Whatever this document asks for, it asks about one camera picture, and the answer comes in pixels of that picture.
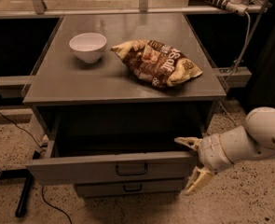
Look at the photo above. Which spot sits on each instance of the grey drawer cabinet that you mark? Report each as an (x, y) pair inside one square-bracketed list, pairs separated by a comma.
[(62, 80)]

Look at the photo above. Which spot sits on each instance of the black metal floor bar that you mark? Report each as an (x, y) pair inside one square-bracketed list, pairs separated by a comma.
[(21, 208)]

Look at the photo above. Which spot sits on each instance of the grey top drawer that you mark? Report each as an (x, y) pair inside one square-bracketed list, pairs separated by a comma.
[(101, 145)]

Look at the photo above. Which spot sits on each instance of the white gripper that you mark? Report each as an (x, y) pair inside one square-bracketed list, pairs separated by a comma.
[(212, 153)]

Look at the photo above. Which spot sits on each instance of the grey bottom drawer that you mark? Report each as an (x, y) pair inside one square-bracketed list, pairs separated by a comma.
[(130, 187)]

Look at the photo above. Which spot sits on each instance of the grey drawer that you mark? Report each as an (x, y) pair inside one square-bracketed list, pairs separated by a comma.
[(130, 187), (101, 145)]

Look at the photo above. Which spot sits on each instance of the white ceramic bowl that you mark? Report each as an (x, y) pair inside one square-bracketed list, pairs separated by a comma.
[(88, 47)]

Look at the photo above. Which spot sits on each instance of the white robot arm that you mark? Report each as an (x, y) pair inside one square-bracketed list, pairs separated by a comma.
[(253, 142)]

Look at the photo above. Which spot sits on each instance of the brown yellow chip bag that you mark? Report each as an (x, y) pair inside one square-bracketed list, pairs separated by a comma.
[(156, 63)]

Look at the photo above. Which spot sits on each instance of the metal rail frame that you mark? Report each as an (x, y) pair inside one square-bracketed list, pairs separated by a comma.
[(118, 3)]

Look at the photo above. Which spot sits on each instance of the white power strip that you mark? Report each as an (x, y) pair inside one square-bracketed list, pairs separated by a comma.
[(233, 6)]

